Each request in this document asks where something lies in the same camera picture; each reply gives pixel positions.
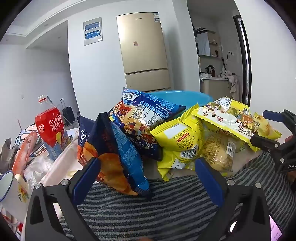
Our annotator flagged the grey bag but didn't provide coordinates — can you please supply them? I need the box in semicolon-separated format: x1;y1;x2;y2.
0;138;12;175

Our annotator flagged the wall mirror cabinet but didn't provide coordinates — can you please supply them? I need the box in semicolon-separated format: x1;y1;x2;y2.
196;30;211;56

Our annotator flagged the yellow potato chips packet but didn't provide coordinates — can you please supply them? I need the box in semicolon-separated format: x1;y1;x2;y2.
253;112;282;140

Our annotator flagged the yellow cartoon print snack packet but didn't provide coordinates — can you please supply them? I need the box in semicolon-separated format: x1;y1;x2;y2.
191;96;262;153

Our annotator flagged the black framed sliding door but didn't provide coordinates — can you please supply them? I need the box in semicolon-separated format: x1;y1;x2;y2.
233;14;253;107

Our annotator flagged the wall electrical panel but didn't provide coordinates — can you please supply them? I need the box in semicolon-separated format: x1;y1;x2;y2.
83;19;103;46

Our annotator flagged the grey striped cloth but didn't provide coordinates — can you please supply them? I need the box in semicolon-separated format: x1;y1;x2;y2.
59;151;296;241

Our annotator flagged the blue plastic basin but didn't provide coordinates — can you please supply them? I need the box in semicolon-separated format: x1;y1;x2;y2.
145;90;214;112

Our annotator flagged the hanging towel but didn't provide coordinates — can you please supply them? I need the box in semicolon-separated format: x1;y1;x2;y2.
228;74;241;100

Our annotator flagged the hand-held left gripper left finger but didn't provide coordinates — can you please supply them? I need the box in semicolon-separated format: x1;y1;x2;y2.
24;157;101;241

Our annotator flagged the dark blue chips bag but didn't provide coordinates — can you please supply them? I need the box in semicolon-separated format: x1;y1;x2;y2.
77;115;100;166
94;112;151;198

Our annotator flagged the blue snack packet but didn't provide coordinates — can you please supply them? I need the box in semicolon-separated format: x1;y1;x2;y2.
121;88;187;131

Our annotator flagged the red drink bottle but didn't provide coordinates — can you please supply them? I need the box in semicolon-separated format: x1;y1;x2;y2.
35;95;70;161

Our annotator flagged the smartphone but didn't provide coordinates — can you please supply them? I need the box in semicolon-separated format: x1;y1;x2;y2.
269;215;284;241

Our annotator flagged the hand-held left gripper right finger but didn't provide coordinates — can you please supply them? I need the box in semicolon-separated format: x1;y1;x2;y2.
195;157;272;241

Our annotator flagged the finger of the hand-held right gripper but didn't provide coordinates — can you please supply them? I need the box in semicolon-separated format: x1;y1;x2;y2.
263;109;296;136
250;134;286;156

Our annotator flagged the beige vanity cabinet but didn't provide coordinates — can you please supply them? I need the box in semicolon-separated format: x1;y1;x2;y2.
200;77;234;100

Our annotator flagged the gold refrigerator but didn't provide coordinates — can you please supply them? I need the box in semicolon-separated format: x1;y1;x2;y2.
116;11;172;93

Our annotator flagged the white plastic bag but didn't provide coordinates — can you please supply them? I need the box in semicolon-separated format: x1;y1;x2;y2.
23;156;55;187

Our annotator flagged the dark flame print snack packet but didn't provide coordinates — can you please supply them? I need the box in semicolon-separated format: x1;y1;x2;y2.
109;101;164;162

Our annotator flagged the white enamel mug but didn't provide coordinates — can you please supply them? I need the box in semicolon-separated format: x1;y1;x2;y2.
0;170;31;223

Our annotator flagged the plain yellow snack packet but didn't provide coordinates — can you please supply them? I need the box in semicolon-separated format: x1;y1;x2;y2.
157;144;202;181
150;104;204;151

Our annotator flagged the dark suitcase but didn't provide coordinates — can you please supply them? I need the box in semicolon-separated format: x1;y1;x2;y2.
60;98;76;127

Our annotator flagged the orange snack packet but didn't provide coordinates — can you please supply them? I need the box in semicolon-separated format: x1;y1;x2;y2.
11;130;39;175

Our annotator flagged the clear bread packet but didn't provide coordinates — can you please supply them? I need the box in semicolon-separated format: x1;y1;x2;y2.
201;131;237;172

